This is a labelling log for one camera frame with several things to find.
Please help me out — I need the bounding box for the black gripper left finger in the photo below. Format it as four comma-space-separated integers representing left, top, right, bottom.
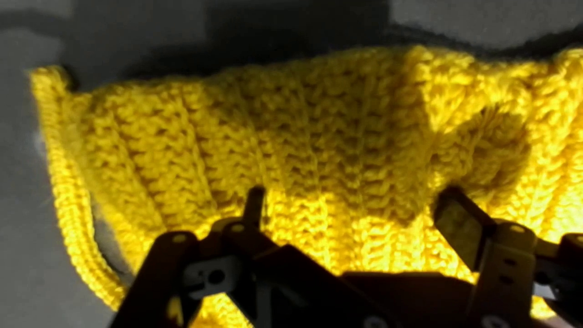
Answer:
107, 185, 287, 328

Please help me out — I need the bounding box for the yellow knitted cloth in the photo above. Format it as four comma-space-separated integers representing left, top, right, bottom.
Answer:
30, 46, 583, 328

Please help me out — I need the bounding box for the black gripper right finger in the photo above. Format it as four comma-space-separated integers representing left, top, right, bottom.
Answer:
431, 187, 583, 328

